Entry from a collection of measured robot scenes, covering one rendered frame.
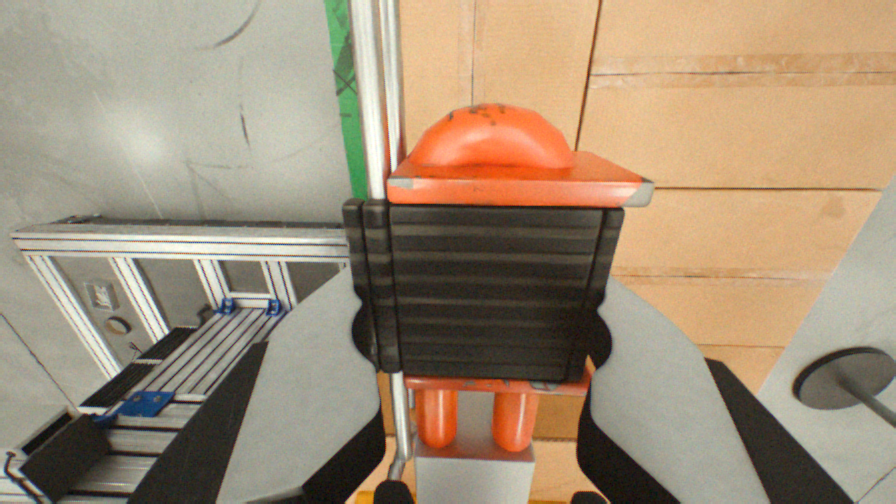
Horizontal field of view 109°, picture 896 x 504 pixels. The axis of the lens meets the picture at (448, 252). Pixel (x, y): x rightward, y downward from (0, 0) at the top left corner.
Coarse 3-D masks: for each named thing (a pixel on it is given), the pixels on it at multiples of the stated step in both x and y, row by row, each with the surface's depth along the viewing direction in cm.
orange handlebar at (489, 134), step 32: (448, 128) 10; (480, 128) 10; (512, 128) 9; (544, 128) 10; (416, 160) 10; (448, 160) 10; (480, 160) 10; (512, 160) 10; (544, 160) 10; (416, 416) 16; (448, 416) 16; (512, 416) 15; (512, 448) 16
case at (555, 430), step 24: (384, 384) 46; (384, 408) 42; (552, 408) 41; (576, 408) 41; (552, 432) 39; (576, 432) 38; (384, 456) 40; (552, 456) 39; (408, 480) 42; (552, 480) 41; (576, 480) 41
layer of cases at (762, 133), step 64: (448, 0) 51; (512, 0) 51; (576, 0) 51; (640, 0) 50; (704, 0) 50; (768, 0) 49; (832, 0) 49; (448, 64) 55; (512, 64) 55; (576, 64) 54; (640, 64) 54; (704, 64) 54; (768, 64) 53; (832, 64) 53; (576, 128) 59; (640, 128) 58; (704, 128) 58; (768, 128) 57; (832, 128) 57; (704, 192) 63; (768, 192) 62; (832, 192) 62; (640, 256) 70; (704, 256) 69; (768, 256) 68; (832, 256) 68; (704, 320) 77; (768, 320) 76
